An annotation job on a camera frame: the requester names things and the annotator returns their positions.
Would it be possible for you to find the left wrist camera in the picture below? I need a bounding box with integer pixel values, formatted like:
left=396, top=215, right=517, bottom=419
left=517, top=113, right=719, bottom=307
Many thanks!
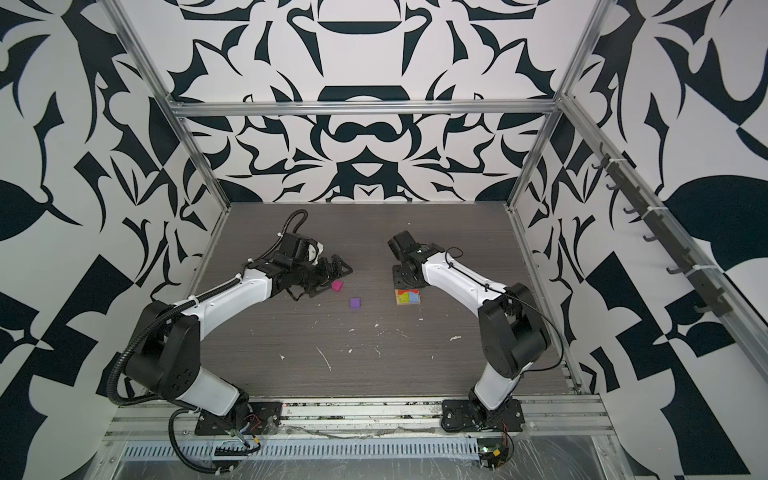
left=307, top=240, right=324, bottom=265

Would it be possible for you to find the white slotted cable duct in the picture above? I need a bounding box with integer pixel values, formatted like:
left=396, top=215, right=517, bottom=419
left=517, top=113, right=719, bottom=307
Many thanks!
left=122, top=437, right=480, bottom=461

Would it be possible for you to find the left arm black hose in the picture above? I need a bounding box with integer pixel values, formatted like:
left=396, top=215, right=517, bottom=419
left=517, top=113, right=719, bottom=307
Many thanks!
left=106, top=209, right=309, bottom=475

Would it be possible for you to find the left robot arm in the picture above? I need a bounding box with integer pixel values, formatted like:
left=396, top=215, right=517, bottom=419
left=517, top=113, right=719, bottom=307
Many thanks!
left=106, top=233, right=353, bottom=417

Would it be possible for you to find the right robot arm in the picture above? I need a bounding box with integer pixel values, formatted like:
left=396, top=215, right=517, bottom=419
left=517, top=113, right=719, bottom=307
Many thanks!
left=388, top=231, right=552, bottom=431

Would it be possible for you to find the green circuit board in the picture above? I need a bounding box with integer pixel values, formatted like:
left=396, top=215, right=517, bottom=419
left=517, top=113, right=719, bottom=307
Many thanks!
left=478, top=437, right=515, bottom=470

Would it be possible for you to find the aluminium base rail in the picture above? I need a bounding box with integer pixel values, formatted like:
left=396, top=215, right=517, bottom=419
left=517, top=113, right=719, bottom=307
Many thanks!
left=104, top=395, right=615, bottom=441

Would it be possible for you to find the black wall hook rack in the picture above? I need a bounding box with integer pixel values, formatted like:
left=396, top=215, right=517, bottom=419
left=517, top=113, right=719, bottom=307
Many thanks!
left=593, top=145, right=734, bottom=317

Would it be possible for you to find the natural wood long block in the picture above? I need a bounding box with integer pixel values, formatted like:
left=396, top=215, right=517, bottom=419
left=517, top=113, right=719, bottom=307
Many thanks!
left=395, top=289, right=421, bottom=306

